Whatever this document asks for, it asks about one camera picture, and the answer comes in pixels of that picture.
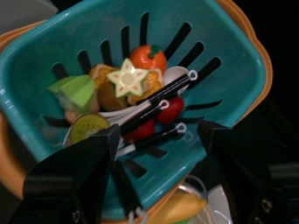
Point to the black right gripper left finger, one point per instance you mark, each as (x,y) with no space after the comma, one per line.
(69,180)

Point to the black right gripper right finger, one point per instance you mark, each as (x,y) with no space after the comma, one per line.
(248,163)

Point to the kiwi slice toy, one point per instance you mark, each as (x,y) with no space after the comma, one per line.
(86,127)

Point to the red tomato toy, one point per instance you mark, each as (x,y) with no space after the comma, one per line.
(172,112)

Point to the brown toy food piece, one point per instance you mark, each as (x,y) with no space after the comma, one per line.
(108,100)

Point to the green melon wedge toy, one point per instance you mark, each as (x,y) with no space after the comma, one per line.
(77,90)

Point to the star fruit slice toy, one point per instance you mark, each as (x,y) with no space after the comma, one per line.
(126,78)

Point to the teal basket with orange rim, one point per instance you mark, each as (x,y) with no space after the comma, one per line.
(217,35)

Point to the orange tangerine toy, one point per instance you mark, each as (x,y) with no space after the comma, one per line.
(144,58)

